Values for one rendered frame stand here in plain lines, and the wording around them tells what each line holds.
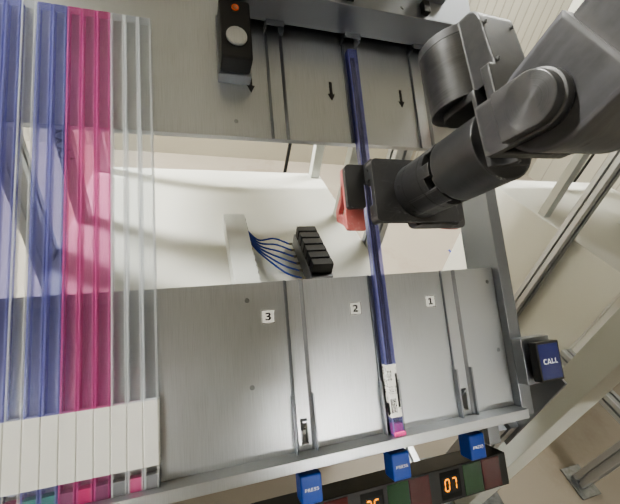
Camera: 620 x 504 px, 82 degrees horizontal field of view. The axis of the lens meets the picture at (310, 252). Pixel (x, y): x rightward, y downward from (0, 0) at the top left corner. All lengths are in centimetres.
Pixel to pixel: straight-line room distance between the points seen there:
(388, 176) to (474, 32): 13
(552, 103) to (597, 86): 2
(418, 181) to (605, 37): 15
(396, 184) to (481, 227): 25
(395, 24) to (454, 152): 32
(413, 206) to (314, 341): 19
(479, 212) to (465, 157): 31
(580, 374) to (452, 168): 64
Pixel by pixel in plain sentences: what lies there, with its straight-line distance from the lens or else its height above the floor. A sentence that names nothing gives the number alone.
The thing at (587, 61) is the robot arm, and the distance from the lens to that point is 25.
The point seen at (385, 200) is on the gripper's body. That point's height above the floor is 98.
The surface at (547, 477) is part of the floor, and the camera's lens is 156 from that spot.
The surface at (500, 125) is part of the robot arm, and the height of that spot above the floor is 108.
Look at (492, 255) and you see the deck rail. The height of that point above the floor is 87.
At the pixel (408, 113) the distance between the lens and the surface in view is 58.
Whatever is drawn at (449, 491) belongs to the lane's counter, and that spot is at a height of 65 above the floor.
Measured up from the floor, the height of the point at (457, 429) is 73.
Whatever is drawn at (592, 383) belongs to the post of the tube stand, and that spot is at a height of 63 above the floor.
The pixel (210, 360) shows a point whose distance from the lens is 41.
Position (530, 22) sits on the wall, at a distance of 364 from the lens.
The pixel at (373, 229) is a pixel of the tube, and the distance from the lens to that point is 46.
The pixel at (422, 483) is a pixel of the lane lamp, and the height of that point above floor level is 67.
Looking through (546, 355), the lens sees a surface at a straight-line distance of 57.
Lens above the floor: 113
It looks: 35 degrees down
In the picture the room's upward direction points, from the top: 11 degrees clockwise
